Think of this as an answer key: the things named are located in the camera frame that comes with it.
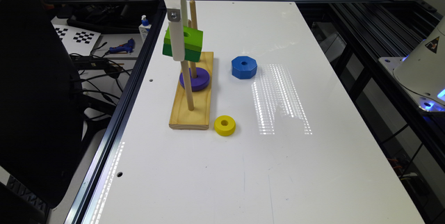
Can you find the near wooden peg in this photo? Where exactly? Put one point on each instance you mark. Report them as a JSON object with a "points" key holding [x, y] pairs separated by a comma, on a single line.
{"points": [[187, 84]]}

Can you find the blue octagon block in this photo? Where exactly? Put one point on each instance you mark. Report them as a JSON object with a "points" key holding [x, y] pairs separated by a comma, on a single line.
{"points": [[244, 67]]}

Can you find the white lotion bottle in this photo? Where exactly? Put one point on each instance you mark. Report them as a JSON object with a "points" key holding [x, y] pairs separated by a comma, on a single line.
{"points": [[144, 27]]}

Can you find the far wooden peg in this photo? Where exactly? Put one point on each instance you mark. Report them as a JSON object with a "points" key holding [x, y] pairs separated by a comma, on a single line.
{"points": [[193, 13]]}

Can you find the middle wooden peg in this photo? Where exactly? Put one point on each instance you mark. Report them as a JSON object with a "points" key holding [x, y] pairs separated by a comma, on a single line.
{"points": [[192, 64]]}

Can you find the blue glue gun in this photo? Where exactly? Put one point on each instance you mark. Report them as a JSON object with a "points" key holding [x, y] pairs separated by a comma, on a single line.
{"points": [[126, 47]]}

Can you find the wooden peg base board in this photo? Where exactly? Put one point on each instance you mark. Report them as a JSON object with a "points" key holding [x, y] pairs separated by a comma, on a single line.
{"points": [[197, 119]]}

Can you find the checkerboard calibration sheet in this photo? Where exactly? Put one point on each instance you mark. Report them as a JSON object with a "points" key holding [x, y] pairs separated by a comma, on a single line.
{"points": [[76, 40]]}

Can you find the wooden peg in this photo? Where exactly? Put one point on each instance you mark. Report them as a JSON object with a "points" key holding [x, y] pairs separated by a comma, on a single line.
{"points": [[187, 84], [193, 13], [192, 64]]}

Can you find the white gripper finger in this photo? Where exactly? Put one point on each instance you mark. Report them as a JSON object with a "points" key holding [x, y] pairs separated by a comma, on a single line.
{"points": [[184, 13], [176, 29]]}

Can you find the green square block with hole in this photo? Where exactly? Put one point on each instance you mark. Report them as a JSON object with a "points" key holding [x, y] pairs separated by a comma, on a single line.
{"points": [[167, 48]]}

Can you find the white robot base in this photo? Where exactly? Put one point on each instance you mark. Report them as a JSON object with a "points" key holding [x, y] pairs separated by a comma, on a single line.
{"points": [[421, 73]]}

